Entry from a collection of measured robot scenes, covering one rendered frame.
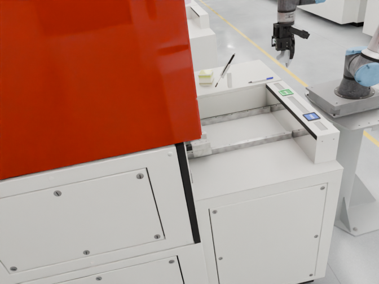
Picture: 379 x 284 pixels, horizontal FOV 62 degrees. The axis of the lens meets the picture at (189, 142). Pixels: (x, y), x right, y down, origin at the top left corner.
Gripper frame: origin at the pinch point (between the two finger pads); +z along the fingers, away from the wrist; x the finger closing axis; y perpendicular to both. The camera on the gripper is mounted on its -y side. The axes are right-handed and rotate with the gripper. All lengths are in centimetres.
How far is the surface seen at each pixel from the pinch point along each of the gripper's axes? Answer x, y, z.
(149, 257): 66, 77, 30
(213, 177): 35, 47, 29
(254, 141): 19.0, 24.0, 25.9
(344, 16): -362, -259, 90
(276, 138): 19.0, 13.4, 26.9
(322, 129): 35.6, 0.9, 15.1
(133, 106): 66, 69, -25
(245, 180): 41, 35, 29
